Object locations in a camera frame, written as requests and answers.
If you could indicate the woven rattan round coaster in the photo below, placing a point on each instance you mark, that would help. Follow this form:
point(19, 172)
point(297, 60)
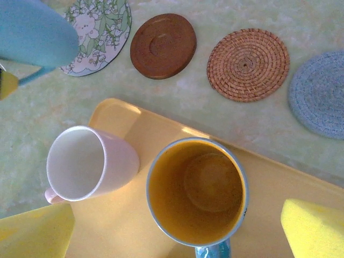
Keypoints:
point(248, 64)

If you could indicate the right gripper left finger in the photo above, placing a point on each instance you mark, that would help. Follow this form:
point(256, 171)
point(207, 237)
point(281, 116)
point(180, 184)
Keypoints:
point(35, 233)

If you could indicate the brown wooden round coaster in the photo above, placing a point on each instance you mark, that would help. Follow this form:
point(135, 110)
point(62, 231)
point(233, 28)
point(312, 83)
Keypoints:
point(164, 45)

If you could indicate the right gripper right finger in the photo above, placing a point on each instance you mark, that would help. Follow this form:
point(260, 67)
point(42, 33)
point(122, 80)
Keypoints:
point(317, 231)

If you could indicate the blue knitted round coaster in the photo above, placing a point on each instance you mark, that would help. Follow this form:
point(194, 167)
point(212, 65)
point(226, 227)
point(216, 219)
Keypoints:
point(319, 96)

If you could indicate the blue butterfly mug yellow inside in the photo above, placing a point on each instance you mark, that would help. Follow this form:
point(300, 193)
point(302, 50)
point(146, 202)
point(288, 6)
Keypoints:
point(196, 188)

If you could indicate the pale pink white mug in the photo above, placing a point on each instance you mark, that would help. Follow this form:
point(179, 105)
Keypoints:
point(78, 164)

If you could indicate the light blue mug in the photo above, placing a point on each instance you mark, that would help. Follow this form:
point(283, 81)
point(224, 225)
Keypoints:
point(32, 29)

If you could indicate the green floral round coaster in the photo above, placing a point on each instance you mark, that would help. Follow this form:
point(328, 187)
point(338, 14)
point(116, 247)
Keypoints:
point(107, 32)

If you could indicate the yellow plastic tray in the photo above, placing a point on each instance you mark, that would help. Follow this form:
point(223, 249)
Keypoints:
point(282, 193)

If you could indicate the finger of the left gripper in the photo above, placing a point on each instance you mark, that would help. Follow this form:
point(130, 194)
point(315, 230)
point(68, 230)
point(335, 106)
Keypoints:
point(8, 86)

